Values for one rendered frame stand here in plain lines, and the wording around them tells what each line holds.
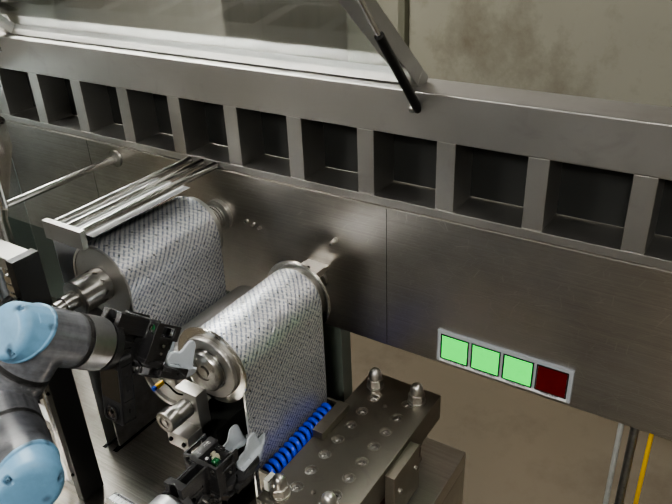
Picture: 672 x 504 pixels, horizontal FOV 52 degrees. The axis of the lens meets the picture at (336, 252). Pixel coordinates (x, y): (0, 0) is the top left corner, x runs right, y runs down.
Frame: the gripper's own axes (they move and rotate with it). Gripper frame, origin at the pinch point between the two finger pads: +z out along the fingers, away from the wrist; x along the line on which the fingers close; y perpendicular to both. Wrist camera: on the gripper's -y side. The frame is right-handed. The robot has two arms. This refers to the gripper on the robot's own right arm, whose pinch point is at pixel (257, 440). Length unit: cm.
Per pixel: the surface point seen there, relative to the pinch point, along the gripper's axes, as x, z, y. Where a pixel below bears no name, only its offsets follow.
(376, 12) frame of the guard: -14, 19, 70
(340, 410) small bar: -5.8, 17.9, -4.2
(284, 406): -0.3, 7.9, 2.0
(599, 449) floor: -37, 146, -109
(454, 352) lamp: -24.0, 29.4, 9.0
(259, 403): -0.3, 1.3, 7.7
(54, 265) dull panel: 98, 30, -7
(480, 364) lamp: -29.2, 29.4, 8.3
